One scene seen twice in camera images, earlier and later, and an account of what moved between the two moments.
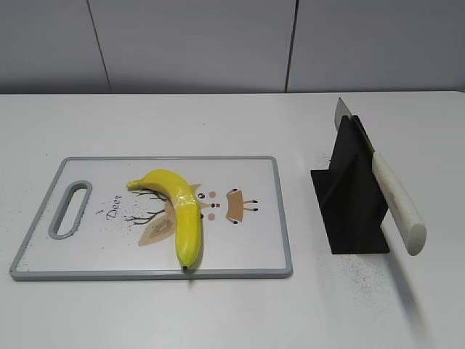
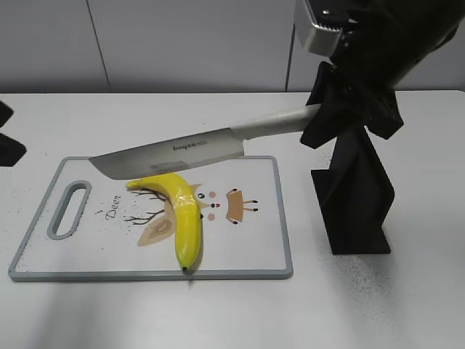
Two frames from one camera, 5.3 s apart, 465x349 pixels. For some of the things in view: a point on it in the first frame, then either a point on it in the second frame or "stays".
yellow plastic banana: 188,221 stays
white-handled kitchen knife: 405,218 → 205,148
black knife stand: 348,194 stays
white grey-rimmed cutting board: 123,233 stays
